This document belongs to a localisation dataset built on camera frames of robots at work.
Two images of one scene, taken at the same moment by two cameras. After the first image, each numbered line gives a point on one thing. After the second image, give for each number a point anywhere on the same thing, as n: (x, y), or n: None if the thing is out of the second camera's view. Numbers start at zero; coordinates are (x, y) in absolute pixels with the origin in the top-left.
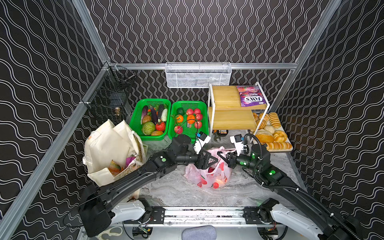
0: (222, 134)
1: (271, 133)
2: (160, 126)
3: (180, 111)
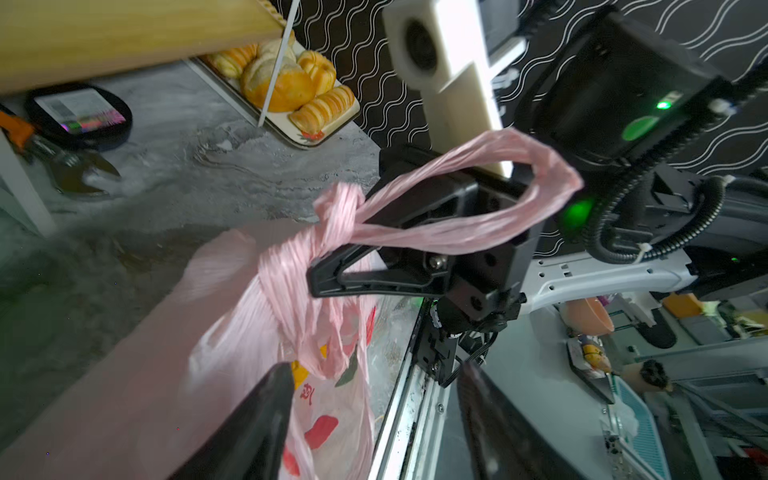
0: (89, 117)
1: (311, 98)
2: None
3: None
